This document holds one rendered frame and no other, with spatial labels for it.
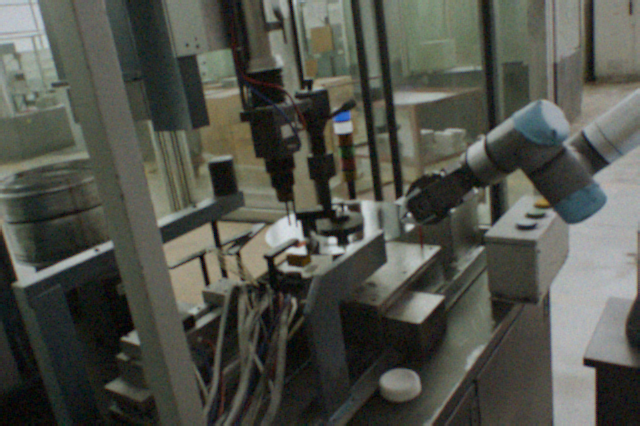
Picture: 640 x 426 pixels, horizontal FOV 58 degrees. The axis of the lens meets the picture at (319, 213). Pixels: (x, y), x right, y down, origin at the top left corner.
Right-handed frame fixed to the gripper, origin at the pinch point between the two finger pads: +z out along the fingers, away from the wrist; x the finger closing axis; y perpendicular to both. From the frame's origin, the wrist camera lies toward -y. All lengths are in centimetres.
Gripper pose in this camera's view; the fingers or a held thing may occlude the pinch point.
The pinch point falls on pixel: (402, 218)
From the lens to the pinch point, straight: 113.6
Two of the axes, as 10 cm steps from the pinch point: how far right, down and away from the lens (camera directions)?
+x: -5.0, -8.6, 1.5
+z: -4.9, 4.2, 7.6
